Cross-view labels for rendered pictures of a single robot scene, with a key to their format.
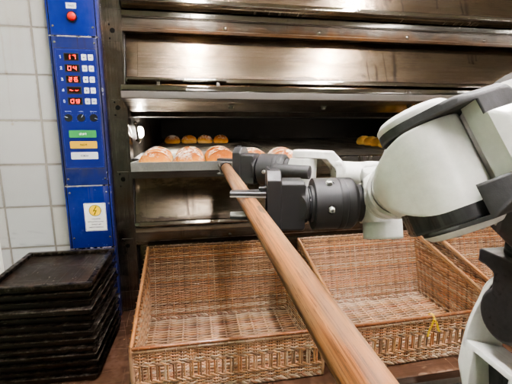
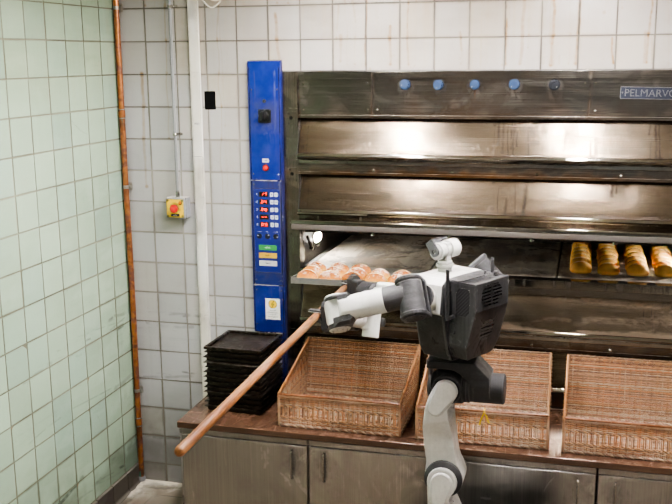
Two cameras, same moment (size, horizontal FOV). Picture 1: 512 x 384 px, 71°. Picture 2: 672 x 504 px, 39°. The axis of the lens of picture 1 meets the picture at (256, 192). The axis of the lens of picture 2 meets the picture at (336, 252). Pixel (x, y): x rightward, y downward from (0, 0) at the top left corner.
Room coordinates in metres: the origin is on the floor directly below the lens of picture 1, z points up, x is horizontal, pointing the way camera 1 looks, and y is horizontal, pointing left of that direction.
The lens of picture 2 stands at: (-2.57, -1.58, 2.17)
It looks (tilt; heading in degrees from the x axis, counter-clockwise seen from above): 12 degrees down; 25
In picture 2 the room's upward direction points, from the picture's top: 1 degrees counter-clockwise
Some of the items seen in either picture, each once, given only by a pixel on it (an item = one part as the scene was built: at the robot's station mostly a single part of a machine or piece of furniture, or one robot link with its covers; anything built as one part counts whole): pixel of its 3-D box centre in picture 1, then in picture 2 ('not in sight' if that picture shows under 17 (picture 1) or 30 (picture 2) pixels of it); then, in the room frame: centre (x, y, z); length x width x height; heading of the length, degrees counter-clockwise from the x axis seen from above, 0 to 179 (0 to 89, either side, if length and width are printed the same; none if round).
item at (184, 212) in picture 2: not in sight; (178, 207); (1.18, 1.05, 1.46); 0.10 x 0.07 x 0.10; 101
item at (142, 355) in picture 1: (224, 302); (351, 383); (1.13, 0.11, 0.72); 0.56 x 0.49 x 0.28; 100
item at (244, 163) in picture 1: (255, 168); (360, 290); (1.00, 0.00, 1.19); 0.12 x 0.10 x 0.13; 65
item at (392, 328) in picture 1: (386, 286); (485, 394); (1.24, -0.48, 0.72); 0.56 x 0.49 x 0.28; 102
